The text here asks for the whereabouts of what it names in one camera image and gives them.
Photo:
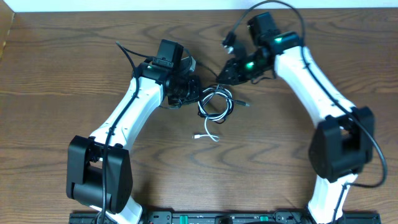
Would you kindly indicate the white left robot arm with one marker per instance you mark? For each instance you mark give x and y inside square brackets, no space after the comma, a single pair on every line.
[99,171]

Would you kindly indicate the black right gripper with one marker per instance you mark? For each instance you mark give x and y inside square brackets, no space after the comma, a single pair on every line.
[232,66]

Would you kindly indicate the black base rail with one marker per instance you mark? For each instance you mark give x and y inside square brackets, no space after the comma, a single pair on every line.
[280,216]

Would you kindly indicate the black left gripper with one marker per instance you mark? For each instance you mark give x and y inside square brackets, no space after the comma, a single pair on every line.
[185,92]

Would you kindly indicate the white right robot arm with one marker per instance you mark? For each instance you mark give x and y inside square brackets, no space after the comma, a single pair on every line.
[343,140]

